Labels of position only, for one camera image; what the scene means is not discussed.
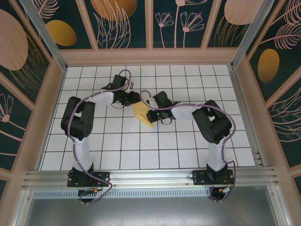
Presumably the yellow cloth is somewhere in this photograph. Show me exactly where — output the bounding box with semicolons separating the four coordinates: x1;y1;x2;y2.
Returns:
132;100;154;129

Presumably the grey metal sheet panel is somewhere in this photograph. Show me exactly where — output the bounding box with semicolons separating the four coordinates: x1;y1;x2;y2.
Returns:
20;189;286;226

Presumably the small connector board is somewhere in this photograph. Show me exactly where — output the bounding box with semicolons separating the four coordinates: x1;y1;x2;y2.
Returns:
78;187;99;195
217;186;236;194

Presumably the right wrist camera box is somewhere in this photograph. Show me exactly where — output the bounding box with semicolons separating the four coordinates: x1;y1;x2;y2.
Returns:
147;95;158;110

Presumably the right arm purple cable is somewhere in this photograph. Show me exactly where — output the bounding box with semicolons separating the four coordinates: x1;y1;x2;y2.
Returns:
140;90;237;203

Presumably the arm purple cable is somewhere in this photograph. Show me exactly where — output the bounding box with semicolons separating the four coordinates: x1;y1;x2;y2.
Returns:
67;69;132;206
140;90;237;203

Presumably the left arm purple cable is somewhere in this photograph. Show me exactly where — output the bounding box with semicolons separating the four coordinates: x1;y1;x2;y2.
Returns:
67;69;132;206

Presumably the long aluminium mounting rail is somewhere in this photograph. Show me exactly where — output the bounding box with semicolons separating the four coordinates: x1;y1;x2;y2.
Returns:
22;166;280;189

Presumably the slotted grey cable duct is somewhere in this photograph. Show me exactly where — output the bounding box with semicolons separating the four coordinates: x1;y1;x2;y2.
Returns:
32;189;214;199

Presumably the aluminium side rail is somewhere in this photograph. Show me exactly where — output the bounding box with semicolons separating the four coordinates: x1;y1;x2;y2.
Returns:
227;65;266;168

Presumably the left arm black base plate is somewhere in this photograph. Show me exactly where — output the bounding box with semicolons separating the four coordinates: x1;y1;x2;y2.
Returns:
67;171;111;188

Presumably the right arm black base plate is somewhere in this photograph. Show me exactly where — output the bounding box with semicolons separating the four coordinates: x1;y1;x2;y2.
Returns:
192;169;236;186

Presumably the aluminium corner post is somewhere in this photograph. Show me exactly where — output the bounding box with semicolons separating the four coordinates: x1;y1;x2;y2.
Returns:
230;0;275;69
19;0;68;72

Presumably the aluminium frame bar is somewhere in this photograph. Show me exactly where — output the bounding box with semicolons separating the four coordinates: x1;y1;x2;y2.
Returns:
13;189;33;226
268;186;291;226

